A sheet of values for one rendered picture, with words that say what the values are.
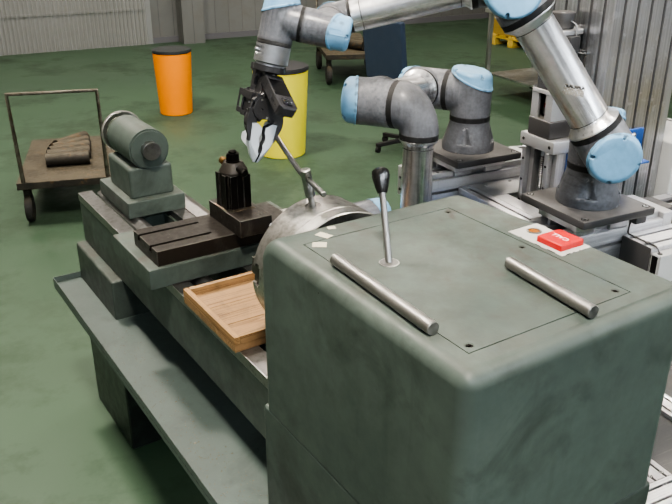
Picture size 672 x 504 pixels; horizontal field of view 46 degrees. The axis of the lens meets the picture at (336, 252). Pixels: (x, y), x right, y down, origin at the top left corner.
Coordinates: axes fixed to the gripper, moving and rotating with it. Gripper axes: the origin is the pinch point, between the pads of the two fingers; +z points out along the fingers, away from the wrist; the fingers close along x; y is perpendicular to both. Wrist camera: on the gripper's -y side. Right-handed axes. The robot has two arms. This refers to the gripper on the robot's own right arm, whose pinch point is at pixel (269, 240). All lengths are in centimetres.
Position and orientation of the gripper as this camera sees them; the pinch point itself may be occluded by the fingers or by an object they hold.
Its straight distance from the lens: 189.2
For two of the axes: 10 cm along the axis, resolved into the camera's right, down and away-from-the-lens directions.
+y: -5.3, -3.5, 7.7
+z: -8.5, 2.1, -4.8
